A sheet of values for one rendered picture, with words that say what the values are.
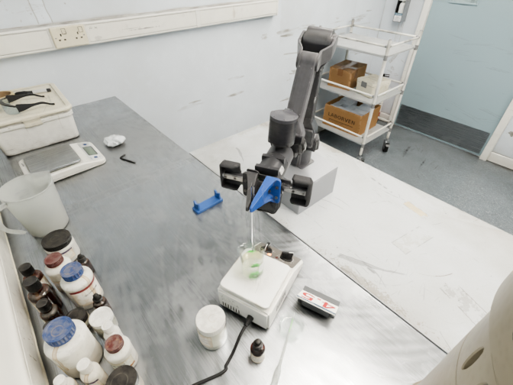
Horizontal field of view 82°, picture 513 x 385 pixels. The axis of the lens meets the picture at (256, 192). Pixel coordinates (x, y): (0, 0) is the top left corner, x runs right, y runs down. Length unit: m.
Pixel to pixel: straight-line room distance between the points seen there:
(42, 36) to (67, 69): 0.18
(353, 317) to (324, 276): 0.12
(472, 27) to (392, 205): 2.48
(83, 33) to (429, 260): 1.69
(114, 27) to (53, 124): 0.61
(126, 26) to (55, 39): 0.34
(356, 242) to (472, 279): 0.29
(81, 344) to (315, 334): 0.46
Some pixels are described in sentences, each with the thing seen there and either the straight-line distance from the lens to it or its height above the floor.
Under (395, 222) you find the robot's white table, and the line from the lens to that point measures 1.00.
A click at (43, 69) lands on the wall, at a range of 1.83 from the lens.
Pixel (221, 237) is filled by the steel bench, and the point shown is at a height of 0.90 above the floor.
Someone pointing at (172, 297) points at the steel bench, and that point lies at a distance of 0.78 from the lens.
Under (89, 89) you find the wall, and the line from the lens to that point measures 1.90.
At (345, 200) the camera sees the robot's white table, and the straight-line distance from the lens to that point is 1.03.
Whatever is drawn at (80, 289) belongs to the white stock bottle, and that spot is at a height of 0.98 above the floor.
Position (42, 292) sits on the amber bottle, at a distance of 0.82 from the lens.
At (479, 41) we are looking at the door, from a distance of 3.35.
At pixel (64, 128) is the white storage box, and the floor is 0.96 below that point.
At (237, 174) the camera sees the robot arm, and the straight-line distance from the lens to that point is 0.60.
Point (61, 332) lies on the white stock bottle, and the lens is 0.67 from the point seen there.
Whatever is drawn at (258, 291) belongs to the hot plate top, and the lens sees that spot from 0.66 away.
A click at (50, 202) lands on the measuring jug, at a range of 0.99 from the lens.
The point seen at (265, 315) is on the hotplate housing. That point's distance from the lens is 0.66.
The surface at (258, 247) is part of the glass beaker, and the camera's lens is 0.65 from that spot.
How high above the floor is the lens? 1.55
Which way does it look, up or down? 40 degrees down
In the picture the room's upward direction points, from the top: straight up
